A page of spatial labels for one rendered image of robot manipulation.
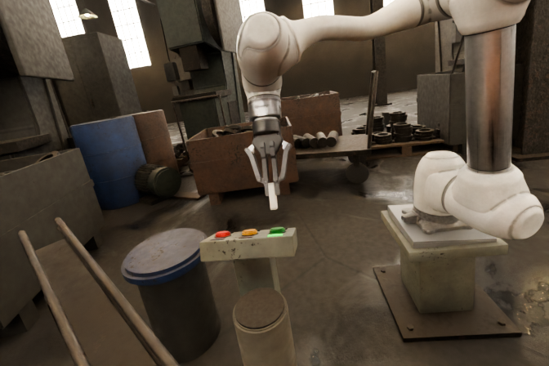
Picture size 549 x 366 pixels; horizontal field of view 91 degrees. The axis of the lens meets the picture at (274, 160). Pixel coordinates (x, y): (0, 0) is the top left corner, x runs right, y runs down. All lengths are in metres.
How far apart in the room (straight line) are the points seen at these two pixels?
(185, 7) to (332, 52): 7.80
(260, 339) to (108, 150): 2.65
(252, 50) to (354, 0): 11.77
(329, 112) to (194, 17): 2.64
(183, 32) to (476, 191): 4.72
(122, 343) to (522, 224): 0.92
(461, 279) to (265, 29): 1.12
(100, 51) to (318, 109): 3.09
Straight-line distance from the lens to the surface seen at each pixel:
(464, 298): 1.38
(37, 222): 2.00
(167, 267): 1.06
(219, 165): 2.42
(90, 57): 4.71
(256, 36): 0.56
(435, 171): 1.09
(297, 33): 0.62
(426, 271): 1.24
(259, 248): 0.70
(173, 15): 5.22
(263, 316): 0.64
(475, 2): 0.84
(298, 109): 3.83
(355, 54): 12.02
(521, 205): 0.97
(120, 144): 3.07
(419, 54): 12.63
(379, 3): 8.27
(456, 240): 1.15
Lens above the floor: 0.97
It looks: 15 degrees down
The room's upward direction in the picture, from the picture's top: 9 degrees counter-clockwise
